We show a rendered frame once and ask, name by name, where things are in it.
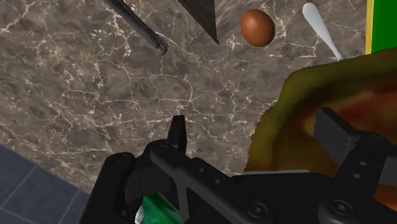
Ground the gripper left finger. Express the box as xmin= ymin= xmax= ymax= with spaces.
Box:
xmin=79 ymin=115 xmax=268 ymax=224

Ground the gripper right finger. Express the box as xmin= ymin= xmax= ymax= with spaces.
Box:
xmin=313 ymin=107 xmax=397 ymax=224

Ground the green and white object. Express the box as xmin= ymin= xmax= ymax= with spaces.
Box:
xmin=134 ymin=193 xmax=185 ymax=224

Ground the yellow green and red fruit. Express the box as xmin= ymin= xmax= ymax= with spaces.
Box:
xmin=244 ymin=47 xmax=397 ymax=213

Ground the green box with yellow edge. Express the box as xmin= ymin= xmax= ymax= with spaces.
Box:
xmin=365 ymin=0 xmax=397 ymax=55

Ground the white spoon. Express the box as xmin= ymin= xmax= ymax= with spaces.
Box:
xmin=302 ymin=2 xmax=344 ymax=62

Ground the brown egg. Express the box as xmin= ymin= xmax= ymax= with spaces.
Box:
xmin=240 ymin=9 xmax=276 ymax=48

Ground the black long utensil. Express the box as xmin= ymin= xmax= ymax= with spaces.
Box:
xmin=106 ymin=0 xmax=170 ymax=57

